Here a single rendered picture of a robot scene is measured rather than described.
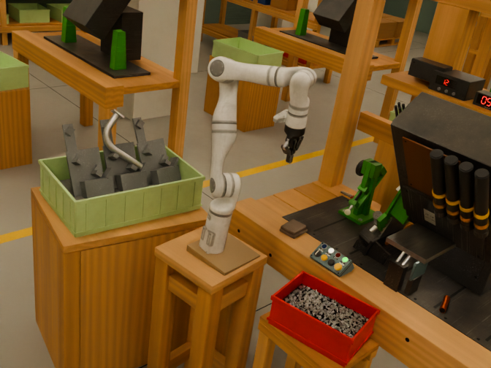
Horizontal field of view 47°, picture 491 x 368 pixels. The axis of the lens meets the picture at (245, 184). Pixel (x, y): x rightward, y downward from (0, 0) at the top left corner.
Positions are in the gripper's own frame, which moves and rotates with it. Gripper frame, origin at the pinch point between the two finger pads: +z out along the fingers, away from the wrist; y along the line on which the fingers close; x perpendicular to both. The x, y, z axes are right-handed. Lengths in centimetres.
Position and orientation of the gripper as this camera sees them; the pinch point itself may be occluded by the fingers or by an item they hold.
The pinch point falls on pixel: (289, 158)
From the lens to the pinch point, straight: 210.9
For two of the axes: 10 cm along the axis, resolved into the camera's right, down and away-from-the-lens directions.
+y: 5.7, -4.0, 7.2
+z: -1.1, 8.3, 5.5
